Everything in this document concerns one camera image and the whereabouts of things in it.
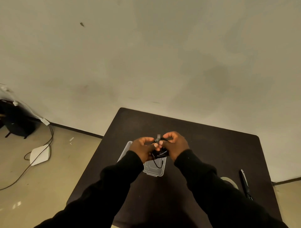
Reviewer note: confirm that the person's right hand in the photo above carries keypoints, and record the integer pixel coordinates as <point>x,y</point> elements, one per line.
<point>176,146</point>

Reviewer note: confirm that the person's left hand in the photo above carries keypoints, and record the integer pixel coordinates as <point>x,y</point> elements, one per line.
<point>139,150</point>

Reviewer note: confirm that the person's right thumb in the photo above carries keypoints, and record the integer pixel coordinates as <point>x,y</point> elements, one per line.
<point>164,143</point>

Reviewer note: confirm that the person's left thumb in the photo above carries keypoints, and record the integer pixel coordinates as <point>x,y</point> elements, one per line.
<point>154,146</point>

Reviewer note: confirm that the person's left forearm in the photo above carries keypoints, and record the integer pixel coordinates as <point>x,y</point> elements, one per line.
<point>98,188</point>

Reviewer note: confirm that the person's right forearm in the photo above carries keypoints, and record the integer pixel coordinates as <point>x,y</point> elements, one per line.
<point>218,195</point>

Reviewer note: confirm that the clear plastic container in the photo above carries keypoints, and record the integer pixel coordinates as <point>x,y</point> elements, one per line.
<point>154,168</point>

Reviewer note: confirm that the dark square table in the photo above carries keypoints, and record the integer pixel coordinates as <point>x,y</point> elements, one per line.
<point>211,150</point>

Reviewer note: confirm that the clear tape roll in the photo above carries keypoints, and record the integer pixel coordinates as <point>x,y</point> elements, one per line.
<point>231,181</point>

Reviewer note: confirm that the black pen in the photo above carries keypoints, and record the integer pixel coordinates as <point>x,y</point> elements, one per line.
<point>245,184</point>

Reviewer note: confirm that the white flat device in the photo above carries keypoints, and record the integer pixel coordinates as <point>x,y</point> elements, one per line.
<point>40,154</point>

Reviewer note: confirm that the black bag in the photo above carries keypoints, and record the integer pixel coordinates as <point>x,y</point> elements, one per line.
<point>16,121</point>

